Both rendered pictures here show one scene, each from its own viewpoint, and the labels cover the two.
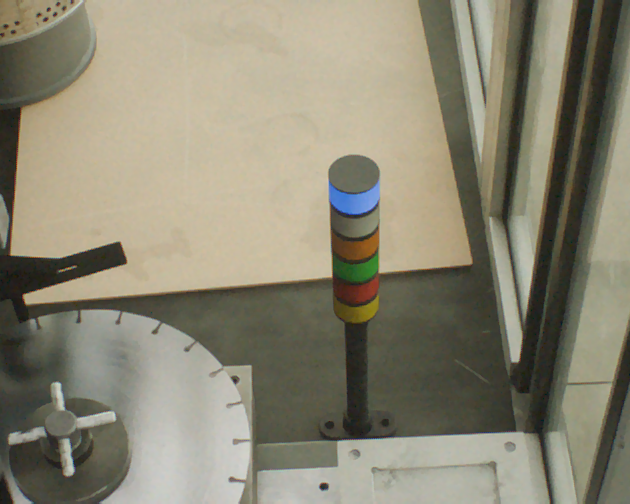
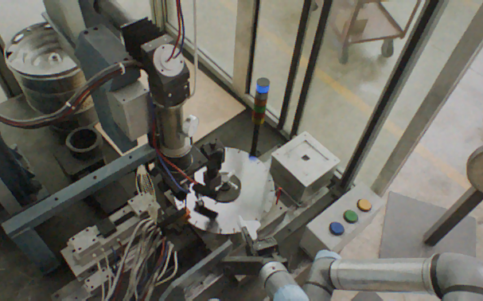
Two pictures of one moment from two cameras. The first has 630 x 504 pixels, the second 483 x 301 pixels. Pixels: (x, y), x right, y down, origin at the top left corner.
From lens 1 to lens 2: 0.72 m
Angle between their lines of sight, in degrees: 27
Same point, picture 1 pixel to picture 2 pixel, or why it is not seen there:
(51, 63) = not seen: hidden behind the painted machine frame
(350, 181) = (264, 84)
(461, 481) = (301, 147)
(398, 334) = (243, 131)
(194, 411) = (243, 162)
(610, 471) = (388, 104)
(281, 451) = not seen: hidden behind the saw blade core
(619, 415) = (393, 89)
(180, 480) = (254, 177)
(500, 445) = (303, 135)
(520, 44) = (251, 43)
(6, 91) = (90, 122)
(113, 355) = not seen: hidden behind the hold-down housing
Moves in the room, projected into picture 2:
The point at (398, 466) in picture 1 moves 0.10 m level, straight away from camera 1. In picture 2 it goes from (288, 151) to (271, 133)
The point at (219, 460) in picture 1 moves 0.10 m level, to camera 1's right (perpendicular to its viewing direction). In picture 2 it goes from (258, 169) to (279, 154)
